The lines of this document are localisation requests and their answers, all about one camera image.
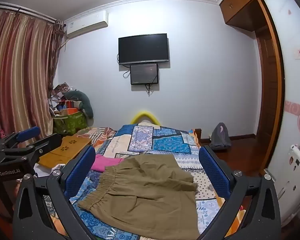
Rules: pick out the brown wooden door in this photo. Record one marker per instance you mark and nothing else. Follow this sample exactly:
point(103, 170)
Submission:
point(267, 92)

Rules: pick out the wooden overhead cabinet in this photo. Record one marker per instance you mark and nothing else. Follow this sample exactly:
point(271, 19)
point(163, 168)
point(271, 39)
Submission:
point(242, 0)

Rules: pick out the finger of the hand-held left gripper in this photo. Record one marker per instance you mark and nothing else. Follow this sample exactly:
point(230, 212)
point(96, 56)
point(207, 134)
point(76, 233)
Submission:
point(27, 133)
point(48, 142)

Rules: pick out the white stickered plastic cabinet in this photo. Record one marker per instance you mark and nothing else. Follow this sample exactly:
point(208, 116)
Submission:
point(298, 170)

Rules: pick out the pink garment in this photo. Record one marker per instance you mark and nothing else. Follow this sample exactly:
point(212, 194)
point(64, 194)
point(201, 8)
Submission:
point(102, 163)

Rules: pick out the white air conditioner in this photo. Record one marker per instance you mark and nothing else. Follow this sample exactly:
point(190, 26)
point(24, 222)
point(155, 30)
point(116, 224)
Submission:
point(87, 23)

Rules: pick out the orange striped quilt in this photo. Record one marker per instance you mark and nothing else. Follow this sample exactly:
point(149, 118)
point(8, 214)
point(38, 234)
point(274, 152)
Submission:
point(100, 135)

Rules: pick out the black wall television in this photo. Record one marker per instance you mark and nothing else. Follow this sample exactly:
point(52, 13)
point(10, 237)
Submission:
point(143, 48)

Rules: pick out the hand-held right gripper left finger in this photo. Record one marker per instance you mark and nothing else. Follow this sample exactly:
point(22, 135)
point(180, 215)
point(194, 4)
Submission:
point(81, 170)

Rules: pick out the khaki pants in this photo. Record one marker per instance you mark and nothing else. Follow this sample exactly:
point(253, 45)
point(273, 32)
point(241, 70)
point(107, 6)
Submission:
point(145, 195)

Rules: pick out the red striped curtain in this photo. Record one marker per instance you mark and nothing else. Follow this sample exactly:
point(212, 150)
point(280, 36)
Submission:
point(20, 75)

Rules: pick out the green patterned storage box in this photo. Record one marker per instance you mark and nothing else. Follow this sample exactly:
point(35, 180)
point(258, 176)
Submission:
point(70, 123)

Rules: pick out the blue patchwork blanket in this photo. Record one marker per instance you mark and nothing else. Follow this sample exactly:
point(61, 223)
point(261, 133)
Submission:
point(165, 140)

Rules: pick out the yellow curved foam bumper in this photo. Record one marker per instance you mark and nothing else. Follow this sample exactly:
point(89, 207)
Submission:
point(145, 113)

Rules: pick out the wooden lap table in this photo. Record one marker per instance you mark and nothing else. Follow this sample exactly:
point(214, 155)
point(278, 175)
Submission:
point(65, 150)

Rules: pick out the wooden bed frame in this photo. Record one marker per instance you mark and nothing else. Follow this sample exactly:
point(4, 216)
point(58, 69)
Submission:
point(197, 137)

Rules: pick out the white sliding wardrobe door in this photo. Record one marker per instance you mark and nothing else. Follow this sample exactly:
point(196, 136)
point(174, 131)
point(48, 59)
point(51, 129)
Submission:
point(290, 80)

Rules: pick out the white cloth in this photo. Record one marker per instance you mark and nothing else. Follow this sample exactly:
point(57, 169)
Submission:
point(48, 171)

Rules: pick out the grey backpack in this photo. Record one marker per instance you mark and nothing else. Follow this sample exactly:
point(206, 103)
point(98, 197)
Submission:
point(221, 136)

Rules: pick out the white curtain rail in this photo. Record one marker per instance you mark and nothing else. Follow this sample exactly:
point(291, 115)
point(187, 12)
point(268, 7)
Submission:
point(32, 11)

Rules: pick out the small black wall monitor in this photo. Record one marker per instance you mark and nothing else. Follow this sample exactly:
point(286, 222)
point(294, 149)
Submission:
point(143, 73)

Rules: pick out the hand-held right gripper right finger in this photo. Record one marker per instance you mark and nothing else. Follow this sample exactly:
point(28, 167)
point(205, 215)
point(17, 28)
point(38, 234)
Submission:
point(212, 172)

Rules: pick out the grey plush pillow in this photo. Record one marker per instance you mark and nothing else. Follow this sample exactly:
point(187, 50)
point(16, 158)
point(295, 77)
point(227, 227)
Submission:
point(82, 100)

